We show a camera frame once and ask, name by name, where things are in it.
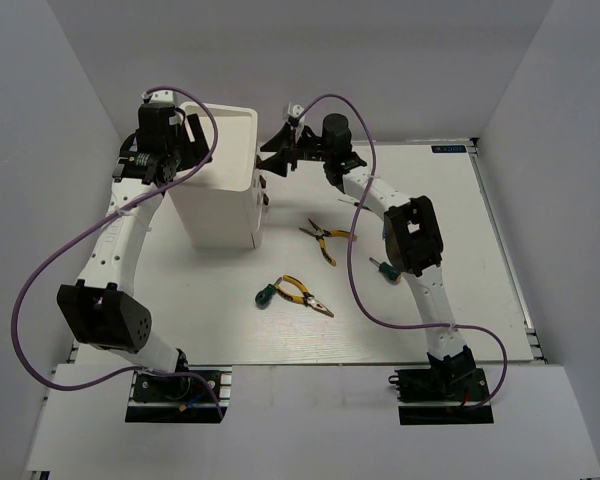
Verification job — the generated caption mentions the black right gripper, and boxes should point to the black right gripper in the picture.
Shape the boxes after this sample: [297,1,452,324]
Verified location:
[257,123,333,178]

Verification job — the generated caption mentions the black green precision screwdriver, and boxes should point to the black green precision screwdriver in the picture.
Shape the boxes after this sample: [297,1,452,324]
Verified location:
[338,198,371,211]

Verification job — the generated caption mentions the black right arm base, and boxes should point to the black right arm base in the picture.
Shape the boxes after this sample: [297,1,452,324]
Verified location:
[388,369,494,426]

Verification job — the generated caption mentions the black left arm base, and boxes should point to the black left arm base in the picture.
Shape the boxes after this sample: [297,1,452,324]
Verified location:
[125,367,232,424]

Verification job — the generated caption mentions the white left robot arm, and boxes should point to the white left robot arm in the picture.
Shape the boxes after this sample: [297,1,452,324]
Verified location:
[57,100,209,399]

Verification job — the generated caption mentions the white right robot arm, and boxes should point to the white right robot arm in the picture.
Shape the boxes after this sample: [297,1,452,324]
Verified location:
[257,105,476,400]

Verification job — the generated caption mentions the white drawer cabinet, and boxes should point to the white drawer cabinet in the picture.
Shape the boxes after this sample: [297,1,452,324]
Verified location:
[168,104,265,249]

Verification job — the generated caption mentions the yellow needle-nose pliers upper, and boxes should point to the yellow needle-nose pliers upper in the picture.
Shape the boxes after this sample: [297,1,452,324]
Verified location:
[299,219,357,266]

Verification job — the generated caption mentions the yellow needle-nose pliers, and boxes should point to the yellow needle-nose pliers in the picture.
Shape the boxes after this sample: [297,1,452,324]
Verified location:
[274,275,334,318]
[299,219,357,266]

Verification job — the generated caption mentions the yellow needle-nose pliers lower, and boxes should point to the yellow needle-nose pliers lower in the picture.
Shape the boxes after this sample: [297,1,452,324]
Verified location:
[274,275,334,318]

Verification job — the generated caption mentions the blue table label right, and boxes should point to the blue table label right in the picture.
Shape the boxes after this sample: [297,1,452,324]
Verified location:
[431,145,467,154]

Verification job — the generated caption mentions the stubby green orange screwdriver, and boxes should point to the stubby green orange screwdriver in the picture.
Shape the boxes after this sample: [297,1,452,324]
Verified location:
[369,257,402,284]

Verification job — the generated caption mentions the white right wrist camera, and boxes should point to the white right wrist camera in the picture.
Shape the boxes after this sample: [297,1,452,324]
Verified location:
[283,102,304,127]

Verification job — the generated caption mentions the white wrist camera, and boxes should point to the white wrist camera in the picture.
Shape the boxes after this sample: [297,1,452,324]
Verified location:
[141,89,177,105]
[283,102,304,127]

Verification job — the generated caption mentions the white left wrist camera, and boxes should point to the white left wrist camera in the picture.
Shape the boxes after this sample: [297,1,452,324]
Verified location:
[141,89,177,105]

